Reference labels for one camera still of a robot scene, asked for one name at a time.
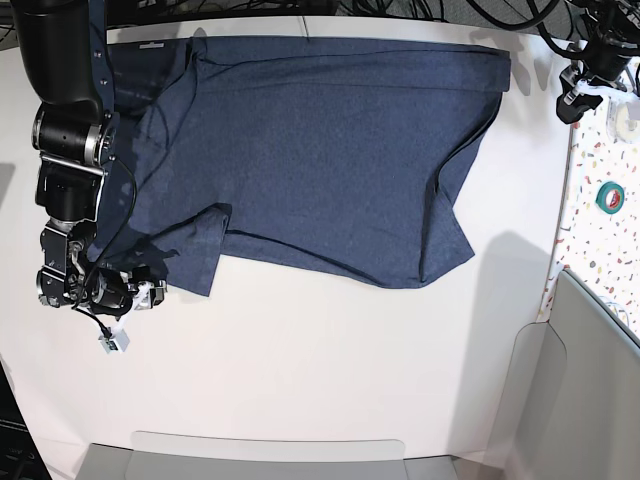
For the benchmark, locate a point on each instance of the dark blue printed t-shirt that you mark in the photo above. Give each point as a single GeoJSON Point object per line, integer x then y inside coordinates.
{"type": "Point", "coordinates": [339, 155]}

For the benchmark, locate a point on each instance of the grey chair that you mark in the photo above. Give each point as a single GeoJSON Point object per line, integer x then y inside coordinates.
{"type": "Point", "coordinates": [569, 410]}

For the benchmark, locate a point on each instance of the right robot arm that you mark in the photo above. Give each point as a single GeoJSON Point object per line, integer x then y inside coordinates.
{"type": "Point", "coordinates": [64, 53]}

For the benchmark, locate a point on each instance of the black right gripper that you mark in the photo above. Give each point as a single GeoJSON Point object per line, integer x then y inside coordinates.
{"type": "Point", "coordinates": [115, 293]}

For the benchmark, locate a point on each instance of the terrazzo patterned side table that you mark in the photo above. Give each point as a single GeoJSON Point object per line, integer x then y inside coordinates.
{"type": "Point", "coordinates": [602, 250]}

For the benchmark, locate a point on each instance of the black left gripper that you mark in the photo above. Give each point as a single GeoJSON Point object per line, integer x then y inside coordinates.
{"type": "Point", "coordinates": [599, 65]}

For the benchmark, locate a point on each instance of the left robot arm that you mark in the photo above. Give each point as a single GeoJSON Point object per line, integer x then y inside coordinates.
{"type": "Point", "coordinates": [606, 22]}

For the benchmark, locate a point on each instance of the green tape roll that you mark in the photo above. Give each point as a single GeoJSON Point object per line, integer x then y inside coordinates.
{"type": "Point", "coordinates": [610, 198]}

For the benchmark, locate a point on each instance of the clear tape dispenser roll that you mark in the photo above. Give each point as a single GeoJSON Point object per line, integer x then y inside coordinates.
{"type": "Point", "coordinates": [622, 119]}

